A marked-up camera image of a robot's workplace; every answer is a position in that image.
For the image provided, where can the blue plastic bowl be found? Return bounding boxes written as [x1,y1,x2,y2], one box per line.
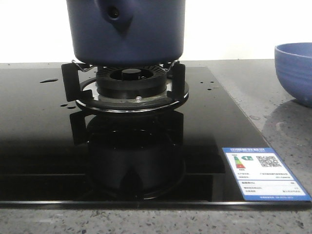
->
[274,42,312,107]

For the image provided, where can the black pot support grate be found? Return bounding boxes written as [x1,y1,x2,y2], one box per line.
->
[61,61,189,113]

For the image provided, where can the dark blue cooking pot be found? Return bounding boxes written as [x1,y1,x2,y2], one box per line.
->
[66,0,186,66]

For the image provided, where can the black round gas burner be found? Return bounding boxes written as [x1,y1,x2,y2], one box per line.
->
[96,66,167,99]

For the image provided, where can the black glass gas cooktop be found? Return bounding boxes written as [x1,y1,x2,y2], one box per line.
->
[0,67,312,210]

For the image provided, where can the blue white energy label sticker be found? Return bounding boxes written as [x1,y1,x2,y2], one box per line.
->
[222,148,312,202]

